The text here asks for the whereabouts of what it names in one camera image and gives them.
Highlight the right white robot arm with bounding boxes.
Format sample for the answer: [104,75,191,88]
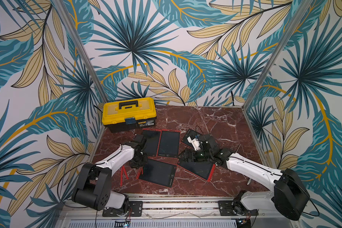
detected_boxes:
[178,148,310,221]

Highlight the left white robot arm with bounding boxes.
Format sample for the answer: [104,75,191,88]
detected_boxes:
[71,135,148,216]

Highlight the middle right writing tablet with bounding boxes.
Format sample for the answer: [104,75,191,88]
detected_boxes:
[178,160,213,181]

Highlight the writing tablet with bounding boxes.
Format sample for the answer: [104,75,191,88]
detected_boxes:
[178,160,213,181]
[157,130,180,158]
[142,129,161,157]
[138,159,177,188]
[180,129,201,148]

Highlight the front left writing tablet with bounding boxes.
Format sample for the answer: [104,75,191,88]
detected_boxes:
[138,159,177,188]

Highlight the back right writing tablet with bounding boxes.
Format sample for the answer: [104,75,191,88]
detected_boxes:
[180,129,201,148]

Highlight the back left writing tablet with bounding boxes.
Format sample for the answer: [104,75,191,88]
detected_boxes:
[157,130,180,158]

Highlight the yellow black toolbox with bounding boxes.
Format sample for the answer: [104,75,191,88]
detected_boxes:
[102,97,157,133]

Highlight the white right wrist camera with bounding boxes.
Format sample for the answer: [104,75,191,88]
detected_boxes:
[187,136,202,151]

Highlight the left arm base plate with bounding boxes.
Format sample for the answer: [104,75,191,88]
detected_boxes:
[102,201,143,218]

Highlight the aluminium front rail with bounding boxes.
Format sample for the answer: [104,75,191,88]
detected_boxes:
[55,194,301,228]

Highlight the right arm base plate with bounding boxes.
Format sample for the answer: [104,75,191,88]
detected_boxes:
[218,200,258,216]

